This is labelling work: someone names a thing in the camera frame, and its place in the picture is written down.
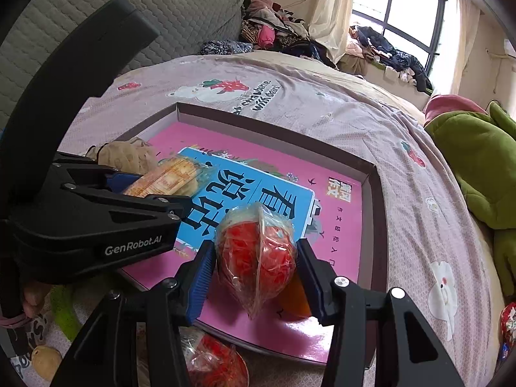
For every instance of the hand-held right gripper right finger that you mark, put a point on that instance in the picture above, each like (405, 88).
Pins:
(308, 282)

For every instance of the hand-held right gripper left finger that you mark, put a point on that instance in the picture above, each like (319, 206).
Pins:
(201, 278)

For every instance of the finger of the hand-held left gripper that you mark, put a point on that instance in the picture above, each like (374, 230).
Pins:
(121, 181)
(161, 207)

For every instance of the tangerine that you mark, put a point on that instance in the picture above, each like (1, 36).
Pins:
(296, 300)

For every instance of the beige hair scrunchie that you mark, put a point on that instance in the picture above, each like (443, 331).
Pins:
(125, 153)

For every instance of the yellow wafer packet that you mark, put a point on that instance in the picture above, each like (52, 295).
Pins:
(169, 175)

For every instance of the bag of red rubber bands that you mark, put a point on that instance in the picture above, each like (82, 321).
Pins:
(217, 356)
(254, 254)

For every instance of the green hair scrunchie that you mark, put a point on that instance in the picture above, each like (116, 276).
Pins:
(62, 310)

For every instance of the grey cardboard box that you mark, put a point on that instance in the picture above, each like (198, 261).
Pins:
(375, 229)

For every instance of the person's left hand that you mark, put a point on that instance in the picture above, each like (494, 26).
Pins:
(36, 296)

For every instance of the yellowish round fruit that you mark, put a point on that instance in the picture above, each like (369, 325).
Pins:
(46, 362)

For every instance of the dark floral cloth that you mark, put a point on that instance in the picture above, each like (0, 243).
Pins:
(225, 47)

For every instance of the grey quilted headboard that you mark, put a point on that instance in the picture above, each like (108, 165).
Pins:
(181, 20)

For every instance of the red white candy packet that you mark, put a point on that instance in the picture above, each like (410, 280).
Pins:
(508, 322)

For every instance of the green blanket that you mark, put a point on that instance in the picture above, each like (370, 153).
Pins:
(479, 169)

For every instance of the pink pillow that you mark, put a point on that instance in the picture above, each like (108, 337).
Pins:
(447, 107)

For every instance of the pile of dark clothes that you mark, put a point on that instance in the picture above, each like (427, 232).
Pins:
(387, 54)

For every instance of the cream curtain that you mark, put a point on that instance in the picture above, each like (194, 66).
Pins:
(463, 44)
(332, 8)

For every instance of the black framed window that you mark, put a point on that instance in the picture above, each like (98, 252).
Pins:
(407, 12)

